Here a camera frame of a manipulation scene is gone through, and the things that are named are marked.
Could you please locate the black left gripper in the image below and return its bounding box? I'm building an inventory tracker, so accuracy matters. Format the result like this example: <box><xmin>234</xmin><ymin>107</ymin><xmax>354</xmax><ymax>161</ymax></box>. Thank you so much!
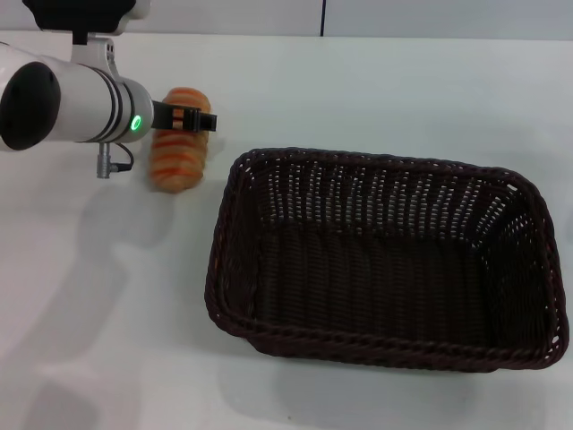
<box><xmin>150</xmin><ymin>100</ymin><xmax>219</xmax><ymax>133</ymax></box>

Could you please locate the black woven wicker basket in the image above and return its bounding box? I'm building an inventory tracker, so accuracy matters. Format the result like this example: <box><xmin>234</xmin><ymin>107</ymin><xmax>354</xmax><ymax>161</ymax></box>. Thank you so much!
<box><xmin>203</xmin><ymin>146</ymin><xmax>564</xmax><ymax>374</ymax></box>

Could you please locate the left arm cable with connector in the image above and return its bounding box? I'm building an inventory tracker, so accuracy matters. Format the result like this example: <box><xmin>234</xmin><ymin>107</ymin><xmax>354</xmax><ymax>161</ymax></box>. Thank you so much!
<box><xmin>96</xmin><ymin>141</ymin><xmax>136</xmax><ymax>180</ymax></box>

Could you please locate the orange striped bread loaf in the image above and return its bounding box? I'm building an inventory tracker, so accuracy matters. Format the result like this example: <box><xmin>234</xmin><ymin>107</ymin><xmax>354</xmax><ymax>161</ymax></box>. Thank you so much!
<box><xmin>149</xmin><ymin>86</ymin><xmax>212</xmax><ymax>194</ymax></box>

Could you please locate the left wrist camera housing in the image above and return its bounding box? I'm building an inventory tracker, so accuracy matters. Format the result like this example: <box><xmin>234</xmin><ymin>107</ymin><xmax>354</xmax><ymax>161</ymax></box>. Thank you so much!
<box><xmin>21</xmin><ymin>0</ymin><xmax>152</xmax><ymax>78</ymax></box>

